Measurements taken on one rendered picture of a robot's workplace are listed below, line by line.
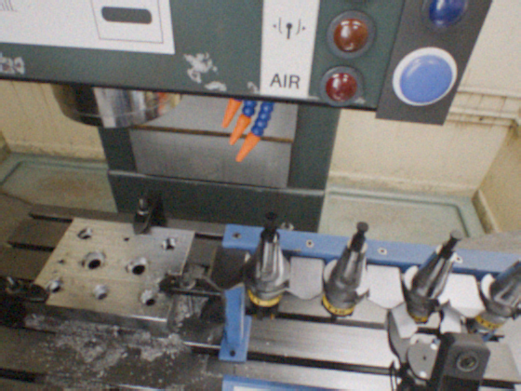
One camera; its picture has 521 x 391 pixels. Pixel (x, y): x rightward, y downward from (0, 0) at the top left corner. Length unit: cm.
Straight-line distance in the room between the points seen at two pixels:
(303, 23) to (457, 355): 37
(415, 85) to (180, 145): 93
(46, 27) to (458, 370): 48
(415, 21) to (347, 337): 73
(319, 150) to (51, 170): 121
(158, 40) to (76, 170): 161
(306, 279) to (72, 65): 40
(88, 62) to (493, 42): 130
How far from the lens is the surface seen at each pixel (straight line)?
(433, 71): 25
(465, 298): 61
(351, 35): 24
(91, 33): 28
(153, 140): 114
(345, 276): 53
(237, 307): 71
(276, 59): 25
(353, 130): 151
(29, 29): 30
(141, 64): 27
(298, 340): 86
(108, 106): 46
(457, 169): 170
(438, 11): 24
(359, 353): 88
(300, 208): 123
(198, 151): 112
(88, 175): 181
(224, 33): 25
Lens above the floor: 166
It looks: 42 degrees down
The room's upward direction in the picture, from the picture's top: 3 degrees clockwise
